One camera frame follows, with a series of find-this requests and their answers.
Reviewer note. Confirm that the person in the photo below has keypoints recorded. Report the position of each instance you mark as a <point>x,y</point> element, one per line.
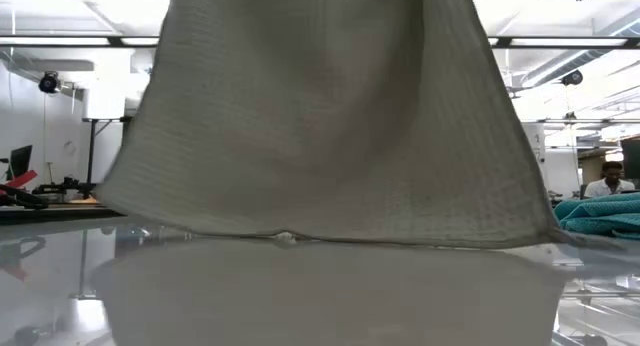
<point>607,186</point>

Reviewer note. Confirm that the black computer monitor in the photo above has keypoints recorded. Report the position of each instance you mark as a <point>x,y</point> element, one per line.
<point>632,158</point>
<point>21,161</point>

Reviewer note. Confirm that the black metal rack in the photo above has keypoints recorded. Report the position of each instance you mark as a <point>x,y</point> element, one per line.
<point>91,151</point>

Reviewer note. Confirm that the teal microfiber towel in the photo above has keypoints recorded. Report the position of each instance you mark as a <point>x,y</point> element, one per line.
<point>600,216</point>

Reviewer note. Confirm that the grey waffle towel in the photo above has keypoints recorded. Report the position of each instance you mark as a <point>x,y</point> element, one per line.
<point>325,136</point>

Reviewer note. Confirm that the black desk equipment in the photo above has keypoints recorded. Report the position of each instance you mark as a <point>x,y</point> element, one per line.
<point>65,187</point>

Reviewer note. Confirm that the black hanging camera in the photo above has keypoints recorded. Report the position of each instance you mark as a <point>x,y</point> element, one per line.
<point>48,82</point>
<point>572,78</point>

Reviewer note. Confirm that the red tool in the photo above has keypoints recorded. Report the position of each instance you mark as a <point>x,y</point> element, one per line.
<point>20,178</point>

